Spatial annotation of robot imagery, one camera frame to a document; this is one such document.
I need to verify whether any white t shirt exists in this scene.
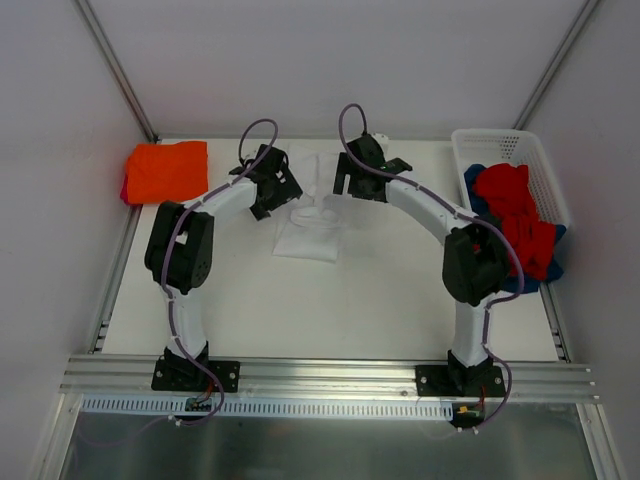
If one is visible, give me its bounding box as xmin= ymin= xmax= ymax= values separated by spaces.
xmin=272 ymin=144 xmax=346 ymax=263

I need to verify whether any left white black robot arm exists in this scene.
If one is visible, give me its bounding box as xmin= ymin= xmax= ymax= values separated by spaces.
xmin=144 ymin=144 xmax=302 ymax=393

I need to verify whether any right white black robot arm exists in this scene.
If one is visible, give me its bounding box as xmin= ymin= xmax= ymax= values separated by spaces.
xmin=333 ymin=133 xmax=511 ymax=397

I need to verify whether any folded orange t shirt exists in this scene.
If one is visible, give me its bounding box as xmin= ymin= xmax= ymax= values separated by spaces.
xmin=124 ymin=141 xmax=209 ymax=205

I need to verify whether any red t shirt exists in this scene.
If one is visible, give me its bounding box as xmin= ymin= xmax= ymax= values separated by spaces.
xmin=471 ymin=163 xmax=557 ymax=281

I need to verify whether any folded pink t shirt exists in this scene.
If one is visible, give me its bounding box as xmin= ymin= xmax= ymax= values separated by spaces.
xmin=120 ymin=176 xmax=130 ymax=205

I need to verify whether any white plastic laundry basket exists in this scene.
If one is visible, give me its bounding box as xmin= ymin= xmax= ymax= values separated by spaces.
xmin=451 ymin=128 xmax=571 ymax=228

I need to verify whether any blue t shirt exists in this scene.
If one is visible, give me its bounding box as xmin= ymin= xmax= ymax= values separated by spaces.
xmin=464 ymin=164 xmax=567 ymax=294

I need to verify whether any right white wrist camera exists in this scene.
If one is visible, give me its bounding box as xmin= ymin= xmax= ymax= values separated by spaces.
xmin=372 ymin=133 xmax=389 ymax=152

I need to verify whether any rear aluminium frame bar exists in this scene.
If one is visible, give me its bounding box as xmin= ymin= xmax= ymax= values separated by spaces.
xmin=156 ymin=132 xmax=452 ymax=142

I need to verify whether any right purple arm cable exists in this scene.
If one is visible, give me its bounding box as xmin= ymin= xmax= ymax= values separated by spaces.
xmin=338 ymin=103 xmax=526 ymax=401

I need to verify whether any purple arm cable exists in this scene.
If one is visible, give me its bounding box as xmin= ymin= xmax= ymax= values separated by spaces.
xmin=338 ymin=103 xmax=526 ymax=401
xmin=164 ymin=118 xmax=280 ymax=426

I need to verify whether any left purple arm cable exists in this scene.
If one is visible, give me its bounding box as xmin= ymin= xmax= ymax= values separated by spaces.
xmin=164 ymin=118 xmax=280 ymax=426

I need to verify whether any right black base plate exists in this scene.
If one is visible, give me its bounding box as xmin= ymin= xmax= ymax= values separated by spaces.
xmin=415 ymin=364 xmax=506 ymax=398

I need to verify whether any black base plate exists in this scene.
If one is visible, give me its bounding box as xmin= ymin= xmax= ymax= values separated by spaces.
xmin=415 ymin=364 xmax=506 ymax=398
xmin=151 ymin=357 xmax=240 ymax=393

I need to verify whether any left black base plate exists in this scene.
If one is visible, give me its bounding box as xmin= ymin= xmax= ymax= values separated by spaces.
xmin=151 ymin=357 xmax=240 ymax=393

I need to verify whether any left aluminium frame post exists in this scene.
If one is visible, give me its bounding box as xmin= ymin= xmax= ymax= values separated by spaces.
xmin=72 ymin=0 xmax=159 ymax=144

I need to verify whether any aluminium frame post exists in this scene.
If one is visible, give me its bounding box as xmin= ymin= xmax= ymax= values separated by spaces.
xmin=512 ymin=0 xmax=603 ymax=130
xmin=72 ymin=0 xmax=159 ymax=144

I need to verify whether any aluminium mounting rail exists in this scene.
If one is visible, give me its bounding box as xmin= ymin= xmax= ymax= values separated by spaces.
xmin=59 ymin=354 xmax=602 ymax=404

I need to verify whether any right aluminium frame post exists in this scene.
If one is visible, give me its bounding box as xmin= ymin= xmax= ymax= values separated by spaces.
xmin=512 ymin=0 xmax=603 ymax=130

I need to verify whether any white slotted cable duct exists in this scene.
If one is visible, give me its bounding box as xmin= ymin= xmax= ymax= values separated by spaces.
xmin=80 ymin=394 xmax=453 ymax=421

